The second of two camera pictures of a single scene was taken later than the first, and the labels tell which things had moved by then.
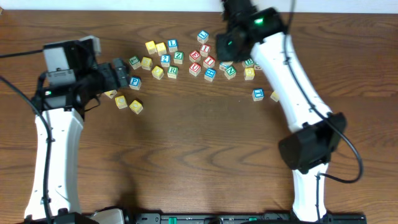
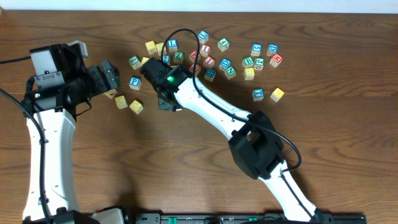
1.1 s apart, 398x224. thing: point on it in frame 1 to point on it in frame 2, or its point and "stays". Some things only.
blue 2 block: x=165 y=60 stays
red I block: x=204 y=50 stays
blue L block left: x=173 y=45 stays
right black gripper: x=221 y=54 to x=163 y=104
